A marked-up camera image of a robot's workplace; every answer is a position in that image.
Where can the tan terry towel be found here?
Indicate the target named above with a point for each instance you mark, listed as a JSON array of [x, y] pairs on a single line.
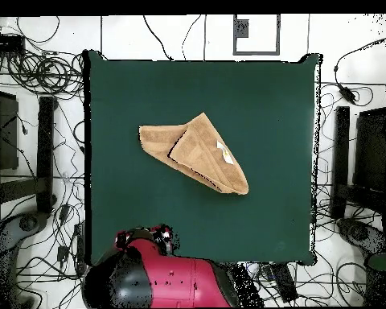
[[206, 154]]

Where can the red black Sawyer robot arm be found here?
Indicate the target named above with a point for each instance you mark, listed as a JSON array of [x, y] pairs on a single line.
[[180, 283]]

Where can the black power strip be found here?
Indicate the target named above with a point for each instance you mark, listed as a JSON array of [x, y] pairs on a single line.
[[80, 248], [284, 283]]

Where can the grey office chair base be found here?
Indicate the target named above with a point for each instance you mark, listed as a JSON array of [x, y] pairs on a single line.
[[360, 233], [6, 235]]

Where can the black stand base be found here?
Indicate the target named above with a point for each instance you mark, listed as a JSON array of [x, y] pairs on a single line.
[[45, 145], [341, 145]]

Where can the black computer case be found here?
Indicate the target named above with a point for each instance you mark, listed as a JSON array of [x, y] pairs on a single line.
[[3, 128], [371, 145]]

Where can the dark green table cloth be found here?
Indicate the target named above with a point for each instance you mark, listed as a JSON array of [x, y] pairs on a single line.
[[260, 112]]

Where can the black power adapter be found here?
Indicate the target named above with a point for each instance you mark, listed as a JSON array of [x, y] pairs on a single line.
[[347, 94]]

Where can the black network switch box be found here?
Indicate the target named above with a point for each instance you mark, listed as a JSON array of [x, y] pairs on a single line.
[[4, 43]]

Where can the grey square frame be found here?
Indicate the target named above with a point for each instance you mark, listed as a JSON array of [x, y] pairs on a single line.
[[256, 52]]

